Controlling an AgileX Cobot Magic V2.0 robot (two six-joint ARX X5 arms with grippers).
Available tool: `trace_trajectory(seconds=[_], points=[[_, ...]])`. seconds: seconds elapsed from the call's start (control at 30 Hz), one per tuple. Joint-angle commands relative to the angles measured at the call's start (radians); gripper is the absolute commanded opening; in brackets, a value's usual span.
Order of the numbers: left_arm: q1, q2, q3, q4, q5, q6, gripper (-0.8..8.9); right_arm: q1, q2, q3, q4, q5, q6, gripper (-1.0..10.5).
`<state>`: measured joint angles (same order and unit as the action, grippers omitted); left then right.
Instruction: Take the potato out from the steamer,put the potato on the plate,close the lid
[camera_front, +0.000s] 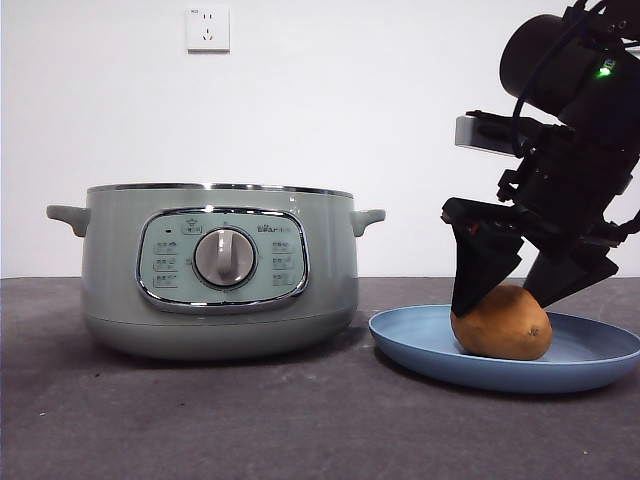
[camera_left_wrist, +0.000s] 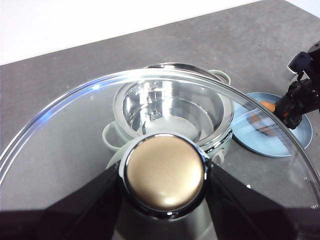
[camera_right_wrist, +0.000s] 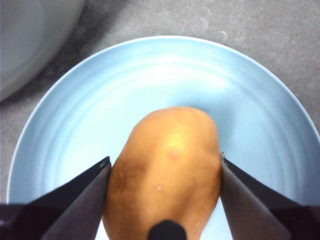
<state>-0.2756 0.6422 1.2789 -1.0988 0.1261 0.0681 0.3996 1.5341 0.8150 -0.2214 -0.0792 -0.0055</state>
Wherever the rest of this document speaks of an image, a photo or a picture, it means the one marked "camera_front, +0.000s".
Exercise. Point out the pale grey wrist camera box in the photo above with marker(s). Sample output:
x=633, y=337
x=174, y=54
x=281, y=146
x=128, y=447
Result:
x=472, y=132

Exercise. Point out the pale green electric steamer pot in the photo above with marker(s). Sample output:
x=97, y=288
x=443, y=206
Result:
x=115, y=250

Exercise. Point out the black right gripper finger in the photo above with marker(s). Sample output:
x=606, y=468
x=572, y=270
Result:
x=565, y=280
x=480, y=270

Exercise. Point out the blue round plate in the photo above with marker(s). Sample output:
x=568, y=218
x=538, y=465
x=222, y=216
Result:
x=415, y=335

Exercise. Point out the white wall socket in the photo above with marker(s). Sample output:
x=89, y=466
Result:
x=208, y=30

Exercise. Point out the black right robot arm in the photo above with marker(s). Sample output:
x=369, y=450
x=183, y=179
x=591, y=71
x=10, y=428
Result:
x=545, y=55

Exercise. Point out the brown potato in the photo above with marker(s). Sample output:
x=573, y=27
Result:
x=505, y=330

